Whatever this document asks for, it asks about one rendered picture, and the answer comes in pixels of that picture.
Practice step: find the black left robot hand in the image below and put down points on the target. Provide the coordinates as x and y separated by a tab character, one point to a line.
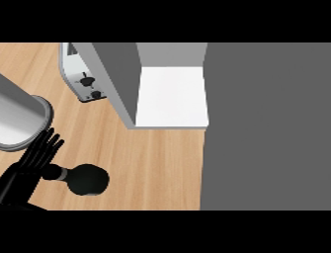
20	179

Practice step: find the black wine bottle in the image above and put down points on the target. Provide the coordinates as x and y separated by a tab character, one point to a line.
88	180

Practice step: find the grey cabinet with white inside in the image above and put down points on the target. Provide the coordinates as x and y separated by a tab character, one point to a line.
171	97

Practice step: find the dark grey cabinet door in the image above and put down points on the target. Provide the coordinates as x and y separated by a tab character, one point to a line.
277	128

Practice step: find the white toaster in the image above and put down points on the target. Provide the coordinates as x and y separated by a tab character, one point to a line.
78	70

